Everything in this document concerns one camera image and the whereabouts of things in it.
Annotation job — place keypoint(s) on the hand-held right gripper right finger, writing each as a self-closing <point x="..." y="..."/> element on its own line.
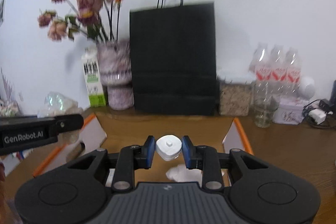
<point x="187" y="152"/>

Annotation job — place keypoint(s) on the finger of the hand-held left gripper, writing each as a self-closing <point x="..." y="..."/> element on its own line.
<point x="69" y="123"/>

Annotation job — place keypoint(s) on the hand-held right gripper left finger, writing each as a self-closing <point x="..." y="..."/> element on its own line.
<point x="150" y="151"/>

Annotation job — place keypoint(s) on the white rounded plastic gadget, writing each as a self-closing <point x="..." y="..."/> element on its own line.
<point x="168" y="148"/>

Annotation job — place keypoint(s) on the red cardboard box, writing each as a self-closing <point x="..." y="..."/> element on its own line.
<point x="92" y="132"/>

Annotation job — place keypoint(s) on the clear crinkled plastic wrapper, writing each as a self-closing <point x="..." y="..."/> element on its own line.
<point x="59" y="106"/>

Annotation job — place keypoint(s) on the white crumpled tissue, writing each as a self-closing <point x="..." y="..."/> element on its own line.
<point x="183" y="172"/>

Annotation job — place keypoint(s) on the utility cart with toiletries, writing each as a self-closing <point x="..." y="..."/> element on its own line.
<point x="8" y="108"/>

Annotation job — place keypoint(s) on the white green milk carton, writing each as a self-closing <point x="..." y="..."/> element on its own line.
<point x="93" y="77"/>

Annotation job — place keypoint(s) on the purple dried grass sprigs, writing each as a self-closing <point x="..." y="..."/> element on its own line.
<point x="5" y="85"/>

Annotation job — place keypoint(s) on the purple mottled vase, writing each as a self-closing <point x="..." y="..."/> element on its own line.
<point x="118" y="66"/>

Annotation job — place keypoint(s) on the empty glass jar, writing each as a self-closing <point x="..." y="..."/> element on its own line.
<point x="263" y="111"/>

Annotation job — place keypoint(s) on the black paper bag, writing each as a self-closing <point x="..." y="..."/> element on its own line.
<point x="173" y="56"/>

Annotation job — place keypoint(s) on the white floral tin box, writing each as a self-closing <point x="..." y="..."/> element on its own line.
<point x="288" y="111"/>

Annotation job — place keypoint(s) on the clear water bottle red label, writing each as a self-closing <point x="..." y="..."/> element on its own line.
<point x="277" y="66"/>
<point x="292" y="69"/>
<point x="260" y="66"/>

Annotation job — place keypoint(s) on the white charger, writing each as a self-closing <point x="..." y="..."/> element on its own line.
<point x="317" y="116"/>

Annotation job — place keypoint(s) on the white round speaker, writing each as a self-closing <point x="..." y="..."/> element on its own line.
<point x="307" y="87"/>

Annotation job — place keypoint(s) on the black rectangular bottle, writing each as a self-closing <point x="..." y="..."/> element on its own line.
<point x="334" y="92"/>

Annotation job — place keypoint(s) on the white wall socket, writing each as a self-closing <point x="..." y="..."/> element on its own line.
<point x="20" y="96"/>

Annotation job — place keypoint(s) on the white wall vent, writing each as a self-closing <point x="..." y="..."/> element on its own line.
<point x="2" y="11"/>

